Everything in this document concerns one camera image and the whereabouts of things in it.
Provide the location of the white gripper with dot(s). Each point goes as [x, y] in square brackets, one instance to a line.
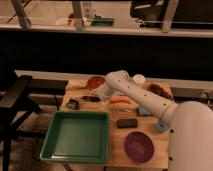
[103, 92]

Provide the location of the black handled brush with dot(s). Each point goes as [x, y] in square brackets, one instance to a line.
[91, 98]

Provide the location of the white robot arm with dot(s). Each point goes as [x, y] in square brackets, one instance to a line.
[190, 123]

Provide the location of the orange red bowl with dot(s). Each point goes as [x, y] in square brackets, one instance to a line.
[94, 82]

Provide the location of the orange carrot toy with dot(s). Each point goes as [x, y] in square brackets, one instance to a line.
[119, 100]

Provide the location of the metal fork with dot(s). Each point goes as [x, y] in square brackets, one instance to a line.
[120, 110]

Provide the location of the black rectangular sponge block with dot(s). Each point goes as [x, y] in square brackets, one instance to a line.
[127, 123]

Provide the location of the small black round tin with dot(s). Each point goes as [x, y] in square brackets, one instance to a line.
[73, 104]

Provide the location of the blue folded cloth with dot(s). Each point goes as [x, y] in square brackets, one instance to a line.
[143, 112]

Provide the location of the dark red brown object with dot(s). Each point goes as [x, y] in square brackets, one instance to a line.
[156, 89]

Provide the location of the green plastic tray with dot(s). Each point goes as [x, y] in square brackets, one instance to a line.
[77, 137]

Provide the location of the small blue cup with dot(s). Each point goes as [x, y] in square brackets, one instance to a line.
[161, 127]

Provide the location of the green box on shelf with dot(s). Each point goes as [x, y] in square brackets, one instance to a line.
[102, 22]

